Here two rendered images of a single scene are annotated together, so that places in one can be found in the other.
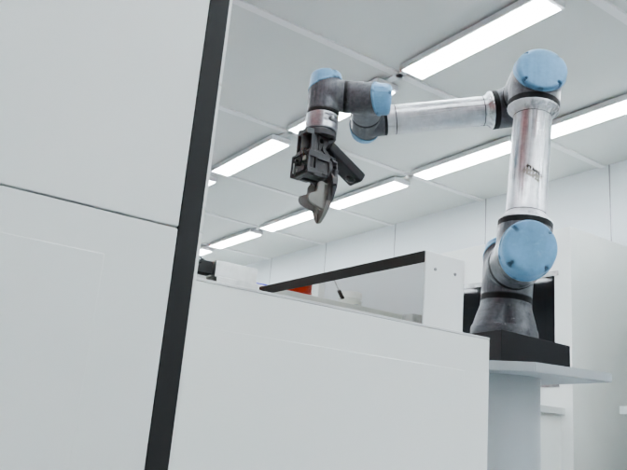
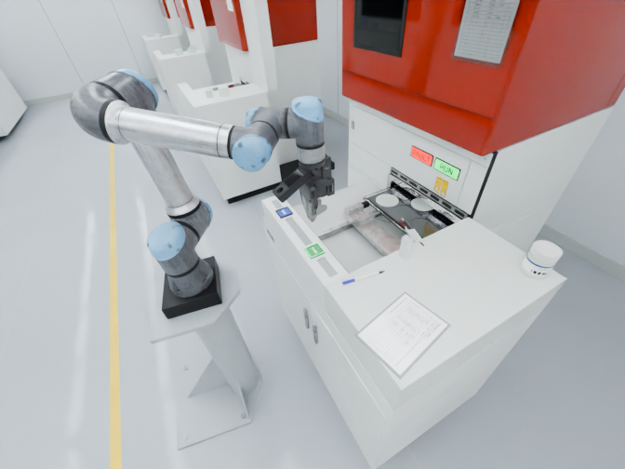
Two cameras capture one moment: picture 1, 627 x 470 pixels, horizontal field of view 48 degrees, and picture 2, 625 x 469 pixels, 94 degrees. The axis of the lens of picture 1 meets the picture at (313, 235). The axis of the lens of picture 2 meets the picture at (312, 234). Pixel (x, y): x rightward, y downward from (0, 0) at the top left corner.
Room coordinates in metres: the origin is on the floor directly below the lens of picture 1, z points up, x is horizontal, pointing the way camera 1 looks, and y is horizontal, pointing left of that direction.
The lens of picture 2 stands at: (2.23, 0.10, 1.68)
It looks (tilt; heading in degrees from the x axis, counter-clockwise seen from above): 41 degrees down; 189
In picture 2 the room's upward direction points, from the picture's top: 5 degrees counter-clockwise
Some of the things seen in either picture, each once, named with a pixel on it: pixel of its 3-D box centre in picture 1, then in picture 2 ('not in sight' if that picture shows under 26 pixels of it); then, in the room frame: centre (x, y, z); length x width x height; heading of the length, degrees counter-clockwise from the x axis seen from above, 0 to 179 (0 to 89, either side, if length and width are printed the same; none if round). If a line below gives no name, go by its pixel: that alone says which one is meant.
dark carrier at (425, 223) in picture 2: not in sight; (422, 204); (1.15, 0.43, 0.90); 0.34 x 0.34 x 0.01; 34
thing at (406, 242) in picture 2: not in sight; (410, 240); (1.53, 0.30, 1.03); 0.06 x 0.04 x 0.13; 124
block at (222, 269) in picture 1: (231, 272); (353, 208); (1.18, 0.13, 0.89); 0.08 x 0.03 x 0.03; 124
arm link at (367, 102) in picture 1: (367, 102); (268, 126); (1.52, -0.10, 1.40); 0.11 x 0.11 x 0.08; 87
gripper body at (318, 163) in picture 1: (315, 157); (314, 177); (1.51, 0.01, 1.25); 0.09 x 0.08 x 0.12; 124
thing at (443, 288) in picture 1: (346, 309); (299, 244); (1.42, -0.08, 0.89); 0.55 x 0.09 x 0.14; 34
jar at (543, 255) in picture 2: not in sight; (539, 260); (1.59, 0.67, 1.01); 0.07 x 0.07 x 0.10
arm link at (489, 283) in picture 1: (508, 269); (173, 246); (1.60, -0.46, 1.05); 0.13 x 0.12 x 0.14; 177
